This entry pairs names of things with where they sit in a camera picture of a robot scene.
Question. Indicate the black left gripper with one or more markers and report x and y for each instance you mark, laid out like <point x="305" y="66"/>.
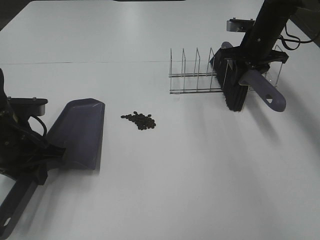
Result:
<point x="21" y="148"/>

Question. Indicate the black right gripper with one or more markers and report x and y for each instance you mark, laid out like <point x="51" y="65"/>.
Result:
<point x="256" y="48"/>

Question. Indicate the purple hand brush black bristles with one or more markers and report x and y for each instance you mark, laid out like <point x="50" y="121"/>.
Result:
<point x="237" y="80"/>

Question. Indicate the purple plastic dustpan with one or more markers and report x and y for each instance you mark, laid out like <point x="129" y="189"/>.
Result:
<point x="78" y="129"/>

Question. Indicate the pile of coffee beans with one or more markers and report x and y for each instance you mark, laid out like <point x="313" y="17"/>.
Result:
<point x="142" y="121"/>

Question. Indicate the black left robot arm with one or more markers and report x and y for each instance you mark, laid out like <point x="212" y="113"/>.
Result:
<point x="33" y="123"/>

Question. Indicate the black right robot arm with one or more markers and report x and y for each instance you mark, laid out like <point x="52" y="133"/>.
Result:
<point x="277" y="12"/>

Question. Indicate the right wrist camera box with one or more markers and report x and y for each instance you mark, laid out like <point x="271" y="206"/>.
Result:
<point x="239" y="25"/>

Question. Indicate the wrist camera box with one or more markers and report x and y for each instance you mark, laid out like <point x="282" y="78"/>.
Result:
<point x="28" y="106"/>
<point x="239" y="25"/>

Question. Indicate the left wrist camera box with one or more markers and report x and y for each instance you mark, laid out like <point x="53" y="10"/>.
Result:
<point x="28" y="106"/>

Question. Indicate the chrome wire rack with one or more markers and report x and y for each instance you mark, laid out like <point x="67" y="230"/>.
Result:
<point x="192" y="76"/>

